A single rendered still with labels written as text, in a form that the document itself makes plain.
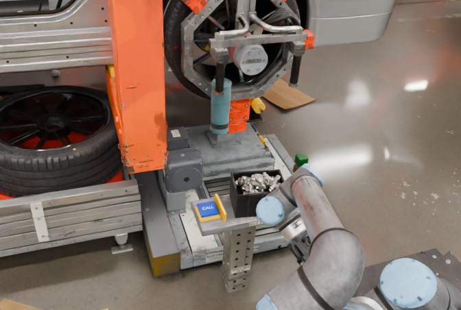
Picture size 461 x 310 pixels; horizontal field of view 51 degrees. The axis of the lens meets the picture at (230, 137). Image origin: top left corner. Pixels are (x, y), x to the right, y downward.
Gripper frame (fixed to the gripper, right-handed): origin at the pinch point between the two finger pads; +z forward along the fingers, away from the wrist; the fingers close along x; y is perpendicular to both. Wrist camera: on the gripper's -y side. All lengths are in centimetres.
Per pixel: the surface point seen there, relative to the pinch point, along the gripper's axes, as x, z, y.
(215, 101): -28, -88, -16
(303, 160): -4.0, -40.8, -19.4
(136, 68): 13, -97, 19
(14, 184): -51, -108, 72
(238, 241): -30.4, -32.0, 12.1
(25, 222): -48, -89, 76
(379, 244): -64, 7, -56
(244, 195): -8.6, -42.9, 6.4
